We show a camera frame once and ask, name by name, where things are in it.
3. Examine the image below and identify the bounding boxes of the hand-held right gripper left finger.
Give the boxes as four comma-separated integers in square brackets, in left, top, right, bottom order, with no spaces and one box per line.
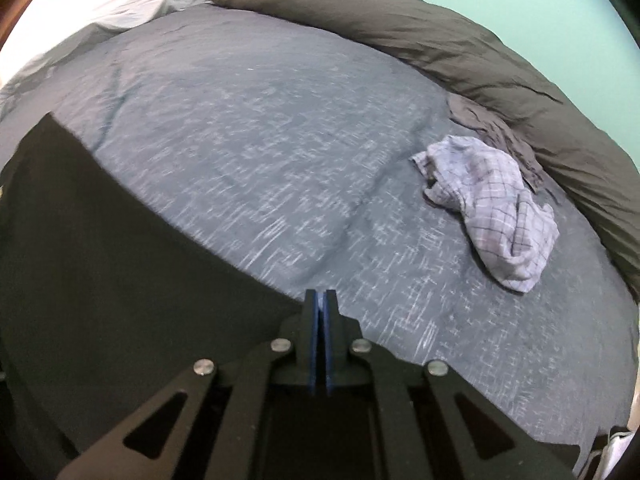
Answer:
[57,289,321,480]

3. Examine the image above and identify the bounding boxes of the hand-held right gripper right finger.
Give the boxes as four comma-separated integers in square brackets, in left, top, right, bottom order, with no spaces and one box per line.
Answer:
[322,289,576,480]

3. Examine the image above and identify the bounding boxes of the black pants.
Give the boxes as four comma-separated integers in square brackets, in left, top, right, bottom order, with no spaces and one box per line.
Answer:
[0,112,311,480]

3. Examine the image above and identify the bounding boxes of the bed with blue sheet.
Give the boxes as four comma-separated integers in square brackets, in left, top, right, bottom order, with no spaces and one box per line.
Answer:
[0,2,640,476]

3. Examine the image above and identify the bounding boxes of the blue checked cloth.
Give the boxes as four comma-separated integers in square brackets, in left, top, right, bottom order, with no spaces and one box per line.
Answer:
[410,135,560,293]

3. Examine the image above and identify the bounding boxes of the small dark grey cloth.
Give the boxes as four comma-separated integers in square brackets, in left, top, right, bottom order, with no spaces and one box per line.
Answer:
[446,92,556,196]

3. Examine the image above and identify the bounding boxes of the white folded garment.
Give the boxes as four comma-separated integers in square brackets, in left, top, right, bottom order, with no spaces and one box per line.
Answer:
[590,425,640,480]

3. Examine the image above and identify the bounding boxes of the light grey sheet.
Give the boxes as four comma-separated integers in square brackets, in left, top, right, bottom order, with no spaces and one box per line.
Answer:
[0,0,216,121]

